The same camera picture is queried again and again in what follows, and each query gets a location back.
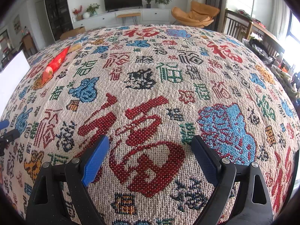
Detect large green potted plant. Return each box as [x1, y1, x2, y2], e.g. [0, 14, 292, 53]
[152, 0, 174, 9]

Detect orange lounge chair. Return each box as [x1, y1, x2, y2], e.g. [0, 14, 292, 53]
[172, 1, 220, 29]

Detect black display cabinet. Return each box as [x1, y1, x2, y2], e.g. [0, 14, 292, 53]
[42, 0, 74, 41]

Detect red sausage packet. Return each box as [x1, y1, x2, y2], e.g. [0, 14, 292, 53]
[42, 46, 71, 85]

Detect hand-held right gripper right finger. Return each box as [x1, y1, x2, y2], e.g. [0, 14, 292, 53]
[190, 135, 273, 225]

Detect brown wooden furniture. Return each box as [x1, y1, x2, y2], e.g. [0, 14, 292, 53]
[21, 31, 38, 54]

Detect green plant in vase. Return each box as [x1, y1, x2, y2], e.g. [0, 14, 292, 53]
[85, 3, 100, 17]

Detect wall picture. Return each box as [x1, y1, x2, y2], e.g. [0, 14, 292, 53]
[12, 14, 22, 32]

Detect dark wooden chair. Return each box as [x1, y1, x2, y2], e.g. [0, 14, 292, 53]
[224, 9, 254, 43]

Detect wooden stool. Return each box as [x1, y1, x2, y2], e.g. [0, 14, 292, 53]
[116, 13, 141, 26]

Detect red flowers in vase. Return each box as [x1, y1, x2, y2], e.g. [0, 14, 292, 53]
[72, 5, 83, 21]

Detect white tv cabinet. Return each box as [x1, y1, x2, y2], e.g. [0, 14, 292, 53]
[72, 8, 171, 30]

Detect white curtain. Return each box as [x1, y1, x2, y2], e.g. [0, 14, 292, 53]
[271, 0, 291, 40]

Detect white cardboard box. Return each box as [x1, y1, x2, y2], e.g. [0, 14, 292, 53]
[0, 50, 31, 118]

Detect pile of household clutter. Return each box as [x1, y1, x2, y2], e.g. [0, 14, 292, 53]
[244, 37, 300, 99]

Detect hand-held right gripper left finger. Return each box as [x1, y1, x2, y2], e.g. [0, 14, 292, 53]
[25, 135, 110, 225]

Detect brown cardboard box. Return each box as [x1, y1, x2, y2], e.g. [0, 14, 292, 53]
[60, 26, 86, 40]

